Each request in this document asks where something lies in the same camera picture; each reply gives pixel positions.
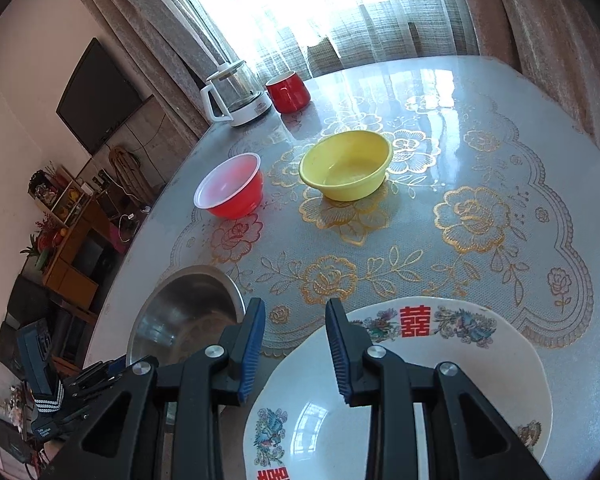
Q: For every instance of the wooden cabinet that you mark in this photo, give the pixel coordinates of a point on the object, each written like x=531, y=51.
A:
x=75, y=260

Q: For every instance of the navy striped cloth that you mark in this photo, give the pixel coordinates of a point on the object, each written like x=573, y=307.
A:
x=47, y=397

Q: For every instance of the yellow plastic bowl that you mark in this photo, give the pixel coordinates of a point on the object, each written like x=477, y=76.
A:
x=345, y=180

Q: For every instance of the red mug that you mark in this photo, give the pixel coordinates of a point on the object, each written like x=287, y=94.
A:
x=287, y=95

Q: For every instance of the stainless steel bowl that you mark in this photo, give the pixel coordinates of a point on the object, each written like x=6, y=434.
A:
x=180, y=310

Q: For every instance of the black wall television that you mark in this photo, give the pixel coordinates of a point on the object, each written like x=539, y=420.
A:
x=97, y=100

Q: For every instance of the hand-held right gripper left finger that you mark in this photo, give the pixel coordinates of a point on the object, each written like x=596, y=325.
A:
x=250, y=350

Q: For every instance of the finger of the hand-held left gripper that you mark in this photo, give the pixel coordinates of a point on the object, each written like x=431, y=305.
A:
x=87, y=395
x=100, y=371

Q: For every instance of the grey chair back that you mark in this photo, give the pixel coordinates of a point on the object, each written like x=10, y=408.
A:
x=325, y=57

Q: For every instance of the blue patterned box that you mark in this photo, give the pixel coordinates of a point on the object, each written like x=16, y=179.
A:
x=35, y=355

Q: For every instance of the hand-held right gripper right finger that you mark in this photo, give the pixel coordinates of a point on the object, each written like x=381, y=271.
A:
x=337, y=350

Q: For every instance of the white glass kettle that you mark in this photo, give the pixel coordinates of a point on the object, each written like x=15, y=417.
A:
x=250, y=110

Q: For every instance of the beige patterned curtain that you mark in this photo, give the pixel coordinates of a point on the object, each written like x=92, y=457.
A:
x=555, y=35
x=155, y=35

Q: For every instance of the white sheer curtain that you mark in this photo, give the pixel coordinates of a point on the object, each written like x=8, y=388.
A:
x=330, y=10

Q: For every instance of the white floral deep plate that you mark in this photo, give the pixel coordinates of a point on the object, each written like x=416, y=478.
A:
x=300, y=435

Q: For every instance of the red plastic bowl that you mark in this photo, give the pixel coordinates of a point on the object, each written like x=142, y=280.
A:
x=235, y=195

